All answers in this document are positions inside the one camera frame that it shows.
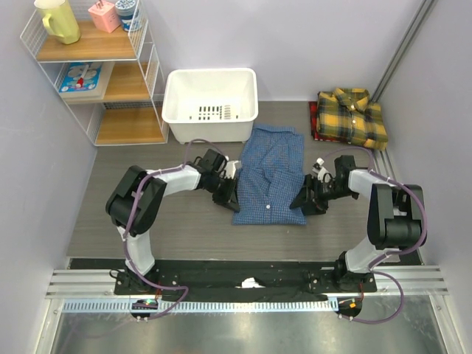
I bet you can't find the blue white round tin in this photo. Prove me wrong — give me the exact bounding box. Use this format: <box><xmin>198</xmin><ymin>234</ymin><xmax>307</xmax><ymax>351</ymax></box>
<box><xmin>115</xmin><ymin>0</ymin><xmax>141</xmax><ymax>32</ymax></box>

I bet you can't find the white slotted cable duct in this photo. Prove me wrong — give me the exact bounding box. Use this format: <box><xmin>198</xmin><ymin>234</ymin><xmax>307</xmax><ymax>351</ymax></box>
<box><xmin>62</xmin><ymin>298</ymin><xmax>339</xmax><ymax>314</ymax></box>

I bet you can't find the white paper scrap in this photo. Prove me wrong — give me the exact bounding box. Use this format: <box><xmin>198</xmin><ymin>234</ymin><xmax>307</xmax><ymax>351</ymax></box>
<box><xmin>240</xmin><ymin>277</ymin><xmax>265</xmax><ymax>288</ymax></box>

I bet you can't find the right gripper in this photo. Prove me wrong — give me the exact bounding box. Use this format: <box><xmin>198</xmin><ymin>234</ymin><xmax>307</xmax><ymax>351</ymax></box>
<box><xmin>290</xmin><ymin>174</ymin><xmax>357</xmax><ymax>216</ymax></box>

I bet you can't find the blue white picture book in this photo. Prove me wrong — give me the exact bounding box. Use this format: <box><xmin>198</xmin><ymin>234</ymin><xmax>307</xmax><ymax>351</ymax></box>
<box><xmin>58</xmin><ymin>62</ymin><xmax>103</xmax><ymax>99</ymax></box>

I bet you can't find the aluminium frame rail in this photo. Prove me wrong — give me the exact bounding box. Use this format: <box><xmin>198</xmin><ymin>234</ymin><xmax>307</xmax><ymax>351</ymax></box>
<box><xmin>46</xmin><ymin>265</ymin><xmax>448</xmax><ymax>299</ymax></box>

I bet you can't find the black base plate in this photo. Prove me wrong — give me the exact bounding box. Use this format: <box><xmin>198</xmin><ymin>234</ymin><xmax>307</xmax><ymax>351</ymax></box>
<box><xmin>109</xmin><ymin>260</ymin><xmax>377</xmax><ymax>303</ymax></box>

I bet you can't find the yellow plastic pitcher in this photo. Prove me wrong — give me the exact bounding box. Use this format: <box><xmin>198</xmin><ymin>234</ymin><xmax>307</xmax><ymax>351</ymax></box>
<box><xmin>34</xmin><ymin>0</ymin><xmax>80</xmax><ymax>45</ymax></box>

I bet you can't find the pink box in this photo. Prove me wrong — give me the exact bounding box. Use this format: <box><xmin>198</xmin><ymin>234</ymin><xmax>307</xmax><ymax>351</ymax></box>
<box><xmin>88</xmin><ymin>1</ymin><xmax>120</xmax><ymax>33</ymax></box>

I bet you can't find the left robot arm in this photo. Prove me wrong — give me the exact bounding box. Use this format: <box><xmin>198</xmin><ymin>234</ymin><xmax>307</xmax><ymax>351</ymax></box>
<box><xmin>105</xmin><ymin>149</ymin><xmax>241</xmax><ymax>294</ymax></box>

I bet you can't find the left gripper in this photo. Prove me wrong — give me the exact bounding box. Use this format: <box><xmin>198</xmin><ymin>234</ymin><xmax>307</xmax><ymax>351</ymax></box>
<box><xmin>206</xmin><ymin>174</ymin><xmax>240</xmax><ymax>212</ymax></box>

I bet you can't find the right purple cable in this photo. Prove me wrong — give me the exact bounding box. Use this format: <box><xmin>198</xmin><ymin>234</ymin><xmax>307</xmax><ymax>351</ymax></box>
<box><xmin>320</xmin><ymin>146</ymin><xmax>431</xmax><ymax>325</ymax></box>

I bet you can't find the yellow plaid folded shirt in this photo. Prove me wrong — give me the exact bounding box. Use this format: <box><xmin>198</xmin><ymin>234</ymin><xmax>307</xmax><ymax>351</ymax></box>
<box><xmin>316</xmin><ymin>88</ymin><xmax>389</xmax><ymax>150</ymax></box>

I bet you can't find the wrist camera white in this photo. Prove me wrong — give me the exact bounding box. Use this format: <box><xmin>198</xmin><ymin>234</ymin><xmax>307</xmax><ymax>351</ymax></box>
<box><xmin>223</xmin><ymin>160</ymin><xmax>241</xmax><ymax>178</ymax></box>
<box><xmin>312</xmin><ymin>158</ymin><xmax>332</xmax><ymax>183</ymax></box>

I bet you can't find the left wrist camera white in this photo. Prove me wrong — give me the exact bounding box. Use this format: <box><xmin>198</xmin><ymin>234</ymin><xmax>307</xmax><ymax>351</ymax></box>
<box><xmin>223</xmin><ymin>160</ymin><xmax>241</xmax><ymax>178</ymax></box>

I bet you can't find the white plastic basket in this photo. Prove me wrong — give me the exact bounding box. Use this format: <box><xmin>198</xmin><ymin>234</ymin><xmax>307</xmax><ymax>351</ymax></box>
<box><xmin>162</xmin><ymin>68</ymin><xmax>259</xmax><ymax>144</ymax></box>

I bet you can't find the white wire shelf rack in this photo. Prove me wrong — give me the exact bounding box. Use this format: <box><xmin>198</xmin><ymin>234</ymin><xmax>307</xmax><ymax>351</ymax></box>
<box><xmin>21</xmin><ymin>1</ymin><xmax>169</xmax><ymax>146</ymax></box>

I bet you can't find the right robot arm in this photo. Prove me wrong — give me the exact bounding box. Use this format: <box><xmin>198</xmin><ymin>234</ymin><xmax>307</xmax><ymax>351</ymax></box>
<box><xmin>290</xmin><ymin>155</ymin><xmax>427</xmax><ymax>292</ymax></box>

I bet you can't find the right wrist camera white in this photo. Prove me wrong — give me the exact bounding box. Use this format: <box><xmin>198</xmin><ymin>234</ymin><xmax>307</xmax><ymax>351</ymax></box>
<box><xmin>312</xmin><ymin>158</ymin><xmax>332</xmax><ymax>183</ymax></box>

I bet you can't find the blue checked long sleeve shirt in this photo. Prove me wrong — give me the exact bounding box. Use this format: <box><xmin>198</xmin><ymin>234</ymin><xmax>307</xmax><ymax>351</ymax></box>
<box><xmin>232</xmin><ymin>125</ymin><xmax>306</xmax><ymax>226</ymax></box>

